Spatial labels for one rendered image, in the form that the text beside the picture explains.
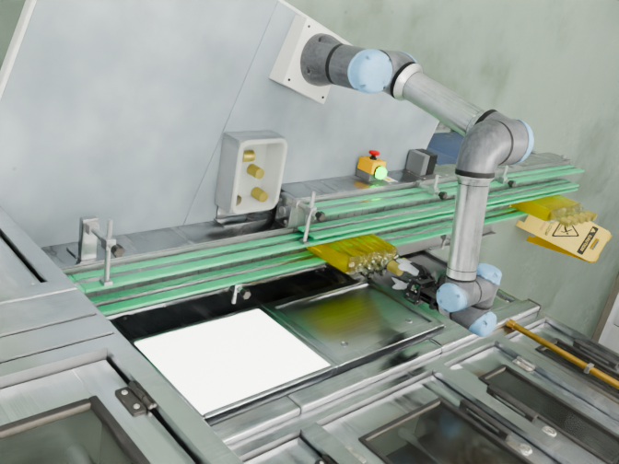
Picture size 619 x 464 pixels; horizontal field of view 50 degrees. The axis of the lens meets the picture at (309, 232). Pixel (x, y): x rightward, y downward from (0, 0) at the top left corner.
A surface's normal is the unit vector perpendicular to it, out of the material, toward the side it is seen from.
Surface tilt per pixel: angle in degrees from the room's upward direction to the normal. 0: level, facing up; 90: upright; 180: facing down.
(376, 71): 6
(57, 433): 90
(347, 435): 90
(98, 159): 0
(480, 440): 90
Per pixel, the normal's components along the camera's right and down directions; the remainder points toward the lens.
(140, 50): 0.65, 0.40
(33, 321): 0.18, -0.90
